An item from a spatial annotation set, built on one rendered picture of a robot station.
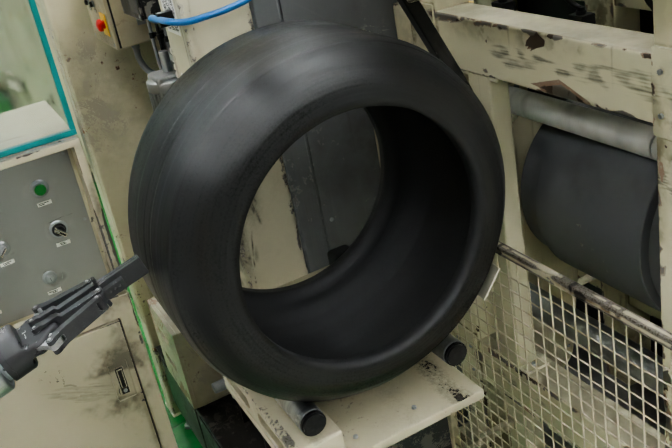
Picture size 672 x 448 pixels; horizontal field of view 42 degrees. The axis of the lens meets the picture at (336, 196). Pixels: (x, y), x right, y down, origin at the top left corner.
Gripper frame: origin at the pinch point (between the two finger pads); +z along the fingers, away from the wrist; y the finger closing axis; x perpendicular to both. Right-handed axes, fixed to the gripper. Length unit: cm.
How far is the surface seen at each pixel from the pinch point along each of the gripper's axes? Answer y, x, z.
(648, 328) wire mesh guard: -37, 39, 58
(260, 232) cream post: 26.4, 22.0, 25.8
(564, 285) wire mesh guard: -18, 39, 58
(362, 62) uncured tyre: -11.4, -12.3, 43.9
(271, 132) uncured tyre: -12.7, -11.7, 27.0
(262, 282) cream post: 26.5, 31.5, 21.2
